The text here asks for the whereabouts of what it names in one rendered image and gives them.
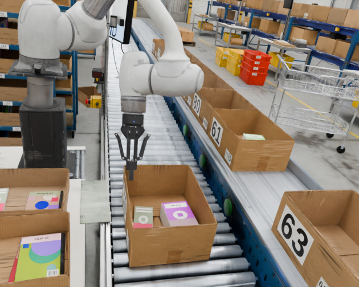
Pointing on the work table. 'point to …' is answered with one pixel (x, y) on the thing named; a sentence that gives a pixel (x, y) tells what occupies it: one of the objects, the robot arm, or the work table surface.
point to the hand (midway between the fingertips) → (131, 169)
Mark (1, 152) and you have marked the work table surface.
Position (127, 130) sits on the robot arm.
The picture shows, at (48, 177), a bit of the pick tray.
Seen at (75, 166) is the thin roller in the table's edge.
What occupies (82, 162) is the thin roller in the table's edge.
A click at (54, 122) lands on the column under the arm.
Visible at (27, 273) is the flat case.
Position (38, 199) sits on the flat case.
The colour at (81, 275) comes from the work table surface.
